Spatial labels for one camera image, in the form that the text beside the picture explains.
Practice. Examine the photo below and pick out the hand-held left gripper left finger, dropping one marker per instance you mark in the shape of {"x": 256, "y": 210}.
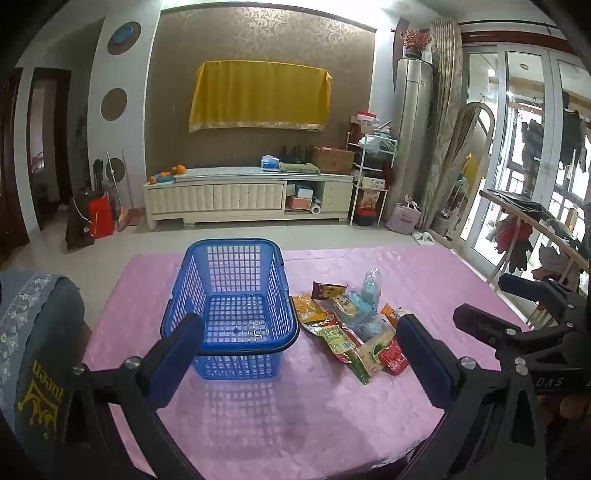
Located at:
{"x": 178, "y": 360}

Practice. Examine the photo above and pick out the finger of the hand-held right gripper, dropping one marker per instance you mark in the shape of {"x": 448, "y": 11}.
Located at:
{"x": 531, "y": 288}
{"x": 485, "y": 325}

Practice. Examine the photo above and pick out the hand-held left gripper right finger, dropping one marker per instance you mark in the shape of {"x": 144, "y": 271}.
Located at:
{"x": 422, "y": 364}

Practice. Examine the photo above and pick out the light blue snack packet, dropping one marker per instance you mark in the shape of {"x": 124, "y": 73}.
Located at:
{"x": 376, "y": 328}
{"x": 360, "y": 307}

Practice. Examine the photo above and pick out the small orange snack packet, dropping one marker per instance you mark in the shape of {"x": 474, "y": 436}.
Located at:
{"x": 390, "y": 314}

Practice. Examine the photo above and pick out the green stick snack packet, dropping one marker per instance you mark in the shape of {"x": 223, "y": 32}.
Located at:
{"x": 359, "y": 369}

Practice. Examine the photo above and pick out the blue plastic basket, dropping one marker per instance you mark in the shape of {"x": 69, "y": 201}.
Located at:
{"x": 240, "y": 286}

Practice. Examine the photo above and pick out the red silver snack packet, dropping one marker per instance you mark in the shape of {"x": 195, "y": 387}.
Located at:
{"x": 318, "y": 334}

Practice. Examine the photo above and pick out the purple snack packet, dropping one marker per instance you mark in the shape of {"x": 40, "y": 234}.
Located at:
{"x": 328, "y": 290}

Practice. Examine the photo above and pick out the orange yellow snack packet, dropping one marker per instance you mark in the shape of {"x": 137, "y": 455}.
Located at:
{"x": 308, "y": 309}

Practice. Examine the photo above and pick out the person's right hand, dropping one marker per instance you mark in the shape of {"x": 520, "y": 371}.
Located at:
{"x": 575, "y": 406}

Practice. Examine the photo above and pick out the red garment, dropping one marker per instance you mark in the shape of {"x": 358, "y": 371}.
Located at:
{"x": 512, "y": 240}

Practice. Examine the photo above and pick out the wooden drying rack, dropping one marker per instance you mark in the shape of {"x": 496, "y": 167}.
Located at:
{"x": 531, "y": 221}

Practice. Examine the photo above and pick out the white slipper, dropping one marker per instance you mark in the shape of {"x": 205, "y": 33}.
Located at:
{"x": 418, "y": 237}
{"x": 428, "y": 238}

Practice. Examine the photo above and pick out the yellow hanging cloth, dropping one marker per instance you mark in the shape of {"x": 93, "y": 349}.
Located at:
{"x": 472, "y": 170}

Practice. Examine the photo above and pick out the pink bag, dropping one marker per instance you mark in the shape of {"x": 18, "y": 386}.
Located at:
{"x": 404, "y": 219}

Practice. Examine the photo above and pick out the pink tablecloth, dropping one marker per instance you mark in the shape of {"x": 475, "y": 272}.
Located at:
{"x": 300, "y": 429}

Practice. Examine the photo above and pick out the black cloth yellow print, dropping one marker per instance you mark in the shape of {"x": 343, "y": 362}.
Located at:
{"x": 41, "y": 397}

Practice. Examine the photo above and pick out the glass sliding door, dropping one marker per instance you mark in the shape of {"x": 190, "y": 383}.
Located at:
{"x": 517, "y": 138}

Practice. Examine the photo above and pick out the hanging dark clothes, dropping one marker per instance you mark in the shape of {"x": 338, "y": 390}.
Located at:
{"x": 570, "y": 138}

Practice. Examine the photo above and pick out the red bag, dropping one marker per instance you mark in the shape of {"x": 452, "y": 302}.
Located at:
{"x": 100, "y": 217}

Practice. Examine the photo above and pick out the broom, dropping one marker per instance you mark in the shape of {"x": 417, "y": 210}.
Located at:
{"x": 123, "y": 203}

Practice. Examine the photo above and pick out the black bag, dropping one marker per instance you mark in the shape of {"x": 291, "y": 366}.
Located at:
{"x": 78, "y": 226}

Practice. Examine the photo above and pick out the white TV cabinet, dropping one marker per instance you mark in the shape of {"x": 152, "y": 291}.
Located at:
{"x": 217, "y": 196}

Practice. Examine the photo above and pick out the beige patterned curtain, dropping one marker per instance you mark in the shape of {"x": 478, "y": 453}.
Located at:
{"x": 443, "y": 129}

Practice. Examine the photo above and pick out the white metal rack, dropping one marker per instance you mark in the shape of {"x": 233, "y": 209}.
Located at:
{"x": 371, "y": 180}

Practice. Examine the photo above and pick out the tall silver air conditioner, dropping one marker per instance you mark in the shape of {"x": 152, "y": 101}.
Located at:
{"x": 411, "y": 138}

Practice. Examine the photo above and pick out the orange box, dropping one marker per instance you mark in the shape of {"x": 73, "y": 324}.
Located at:
{"x": 298, "y": 202}

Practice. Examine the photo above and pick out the blue tissue box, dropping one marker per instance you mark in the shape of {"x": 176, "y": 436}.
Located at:
{"x": 270, "y": 164}

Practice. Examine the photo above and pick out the cardboard box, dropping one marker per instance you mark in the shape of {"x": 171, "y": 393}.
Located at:
{"x": 333, "y": 160}

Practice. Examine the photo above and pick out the green folded cloth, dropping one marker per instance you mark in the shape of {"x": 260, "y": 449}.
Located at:
{"x": 300, "y": 168}

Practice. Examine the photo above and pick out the row of dark bottles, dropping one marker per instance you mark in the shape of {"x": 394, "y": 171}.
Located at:
{"x": 295, "y": 154}

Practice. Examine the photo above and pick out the dark wooden door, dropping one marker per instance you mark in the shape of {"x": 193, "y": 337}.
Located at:
{"x": 9, "y": 184}
{"x": 62, "y": 147}

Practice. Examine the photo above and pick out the red flower vase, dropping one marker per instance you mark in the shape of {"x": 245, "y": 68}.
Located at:
{"x": 415, "y": 41}

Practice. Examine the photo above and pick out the yellow cloth cover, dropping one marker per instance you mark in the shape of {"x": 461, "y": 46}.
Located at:
{"x": 261, "y": 94}

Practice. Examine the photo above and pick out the arched wooden frame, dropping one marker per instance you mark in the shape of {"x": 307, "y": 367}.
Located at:
{"x": 466, "y": 138}

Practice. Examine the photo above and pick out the small round wall decor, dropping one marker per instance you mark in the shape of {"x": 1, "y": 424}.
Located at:
{"x": 115, "y": 170}

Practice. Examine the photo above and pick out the round brown wall decor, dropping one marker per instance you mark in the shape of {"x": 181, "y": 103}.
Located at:
{"x": 114, "y": 104}

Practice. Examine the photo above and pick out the round wall decor blue plate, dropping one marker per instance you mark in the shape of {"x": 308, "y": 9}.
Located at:
{"x": 124, "y": 38}

